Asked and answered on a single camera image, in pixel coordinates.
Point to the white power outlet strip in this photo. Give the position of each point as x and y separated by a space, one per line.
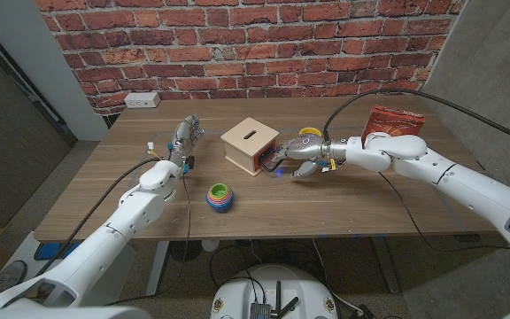
142 100

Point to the white table leg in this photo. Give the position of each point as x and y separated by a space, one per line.
156 270

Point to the wooden box with slot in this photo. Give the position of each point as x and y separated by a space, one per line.
246 133

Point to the red snack package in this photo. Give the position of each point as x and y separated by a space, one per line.
394 124

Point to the rainbow stacking cups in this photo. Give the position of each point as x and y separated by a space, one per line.
219 198

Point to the grey table leg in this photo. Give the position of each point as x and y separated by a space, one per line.
387 266

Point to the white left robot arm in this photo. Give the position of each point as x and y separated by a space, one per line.
109 239

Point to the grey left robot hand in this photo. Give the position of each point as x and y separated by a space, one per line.
183 139

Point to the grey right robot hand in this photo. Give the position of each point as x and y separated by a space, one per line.
310 148

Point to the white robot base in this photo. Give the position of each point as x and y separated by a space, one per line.
241 292

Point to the printed brick wall backdrop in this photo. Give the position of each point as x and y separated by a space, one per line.
255 44

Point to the grey shoe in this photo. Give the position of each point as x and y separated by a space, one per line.
11 275

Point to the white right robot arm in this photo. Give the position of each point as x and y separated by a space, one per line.
458 181

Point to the wooden drawer with red front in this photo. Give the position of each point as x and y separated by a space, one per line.
258 161

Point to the white robot head rim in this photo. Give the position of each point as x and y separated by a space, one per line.
60 313

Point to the yellow plastic cup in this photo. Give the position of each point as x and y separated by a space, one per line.
310 131

